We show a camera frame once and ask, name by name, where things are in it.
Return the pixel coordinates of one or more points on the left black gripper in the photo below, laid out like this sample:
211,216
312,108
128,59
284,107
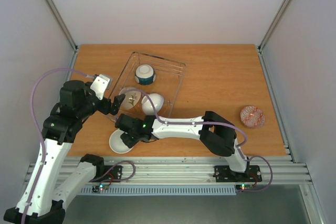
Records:
106,109

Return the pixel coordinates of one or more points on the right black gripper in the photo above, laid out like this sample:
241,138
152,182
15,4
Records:
128,138

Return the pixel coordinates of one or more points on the floral cream bowl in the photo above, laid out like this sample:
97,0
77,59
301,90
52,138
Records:
131,98

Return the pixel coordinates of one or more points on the teal and white bowl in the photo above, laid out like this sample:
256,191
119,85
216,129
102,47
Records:
145,75

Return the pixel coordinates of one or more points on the chrome wire dish rack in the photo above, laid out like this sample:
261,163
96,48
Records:
169,75

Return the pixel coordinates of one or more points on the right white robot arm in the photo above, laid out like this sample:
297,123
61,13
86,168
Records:
217,134

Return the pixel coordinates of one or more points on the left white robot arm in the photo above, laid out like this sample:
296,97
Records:
43,201

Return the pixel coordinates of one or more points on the red patterned small dish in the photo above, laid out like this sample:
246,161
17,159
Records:
252,117

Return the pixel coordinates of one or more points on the left controller board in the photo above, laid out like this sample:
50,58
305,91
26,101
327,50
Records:
99,188

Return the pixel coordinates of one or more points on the controller board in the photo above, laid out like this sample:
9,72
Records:
245,187
99,188

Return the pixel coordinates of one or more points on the right controller board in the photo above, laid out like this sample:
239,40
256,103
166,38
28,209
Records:
245,187

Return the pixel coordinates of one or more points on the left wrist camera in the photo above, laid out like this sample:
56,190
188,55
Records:
100,84

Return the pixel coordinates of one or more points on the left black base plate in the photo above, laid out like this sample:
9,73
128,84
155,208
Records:
109,174

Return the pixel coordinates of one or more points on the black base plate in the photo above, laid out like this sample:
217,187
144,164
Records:
109,174
223,174

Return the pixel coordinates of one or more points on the grey slotted cable duct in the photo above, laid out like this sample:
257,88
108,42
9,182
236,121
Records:
163,190

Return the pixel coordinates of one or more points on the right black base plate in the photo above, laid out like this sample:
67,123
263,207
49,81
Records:
223,174

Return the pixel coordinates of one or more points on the aluminium mounting rail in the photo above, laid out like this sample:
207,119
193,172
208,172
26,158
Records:
200,170

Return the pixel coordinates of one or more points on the left aluminium frame post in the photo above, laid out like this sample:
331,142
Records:
53,8

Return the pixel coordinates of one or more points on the aluminium frame post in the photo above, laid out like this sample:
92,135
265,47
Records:
53,8
273,25

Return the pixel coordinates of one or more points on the right aluminium frame post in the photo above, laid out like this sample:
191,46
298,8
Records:
273,25

